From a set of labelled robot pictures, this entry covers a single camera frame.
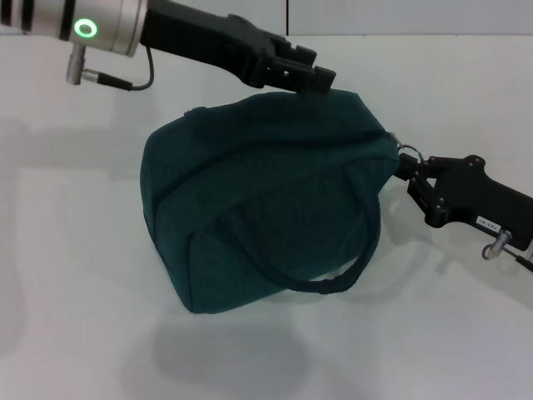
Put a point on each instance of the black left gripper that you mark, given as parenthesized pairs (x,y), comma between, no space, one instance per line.
(208,37)

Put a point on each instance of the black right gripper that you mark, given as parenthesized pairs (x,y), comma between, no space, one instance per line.
(479,200)

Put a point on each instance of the dark teal fabric lunch bag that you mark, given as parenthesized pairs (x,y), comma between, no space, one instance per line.
(258,200)

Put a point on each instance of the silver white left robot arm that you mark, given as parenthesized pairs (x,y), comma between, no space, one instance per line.
(71,21)

